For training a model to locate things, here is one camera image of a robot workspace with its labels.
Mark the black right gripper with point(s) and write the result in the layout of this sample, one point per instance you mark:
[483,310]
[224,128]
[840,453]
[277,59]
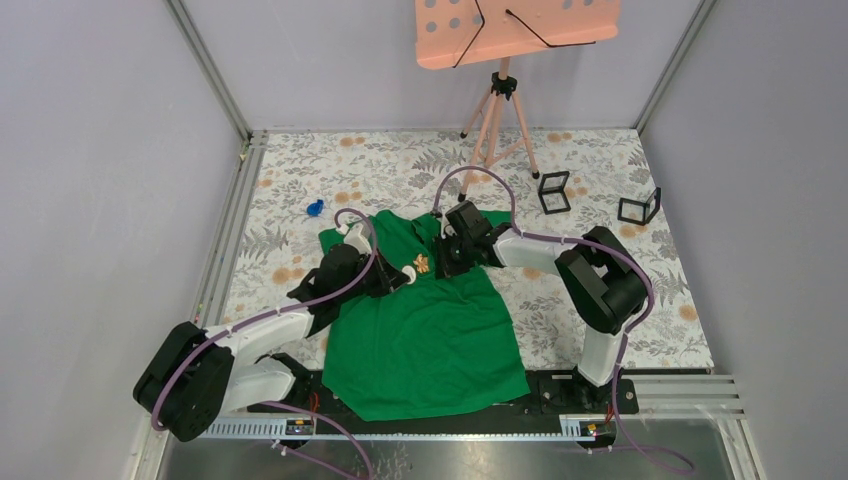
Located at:
[445,266]

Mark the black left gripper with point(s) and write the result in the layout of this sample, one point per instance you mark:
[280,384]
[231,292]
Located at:
[388,278]

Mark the green t-shirt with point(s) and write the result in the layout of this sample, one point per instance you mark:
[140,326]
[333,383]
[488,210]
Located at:
[435,348]

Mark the black display box frame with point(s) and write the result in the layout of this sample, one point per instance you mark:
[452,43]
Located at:
[551,192]

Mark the black box with ring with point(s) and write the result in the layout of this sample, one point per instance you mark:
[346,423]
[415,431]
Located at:
[640,212]

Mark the round orange white brooch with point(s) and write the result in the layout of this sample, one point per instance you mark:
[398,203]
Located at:
[411,273]

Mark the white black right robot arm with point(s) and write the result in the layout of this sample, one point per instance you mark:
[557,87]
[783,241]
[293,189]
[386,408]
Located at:
[606,286]

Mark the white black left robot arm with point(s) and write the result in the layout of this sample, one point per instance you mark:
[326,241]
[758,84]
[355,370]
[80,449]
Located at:
[198,374]

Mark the floral table mat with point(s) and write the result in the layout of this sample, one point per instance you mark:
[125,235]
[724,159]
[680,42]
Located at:
[572,235]

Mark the small blue object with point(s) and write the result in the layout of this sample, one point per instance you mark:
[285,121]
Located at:
[315,208]

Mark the pink music stand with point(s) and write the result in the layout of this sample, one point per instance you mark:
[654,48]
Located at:
[450,34]

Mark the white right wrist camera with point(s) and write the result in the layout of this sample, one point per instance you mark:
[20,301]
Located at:
[446,229]

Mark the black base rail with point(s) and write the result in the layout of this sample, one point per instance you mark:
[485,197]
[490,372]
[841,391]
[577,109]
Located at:
[556,404]

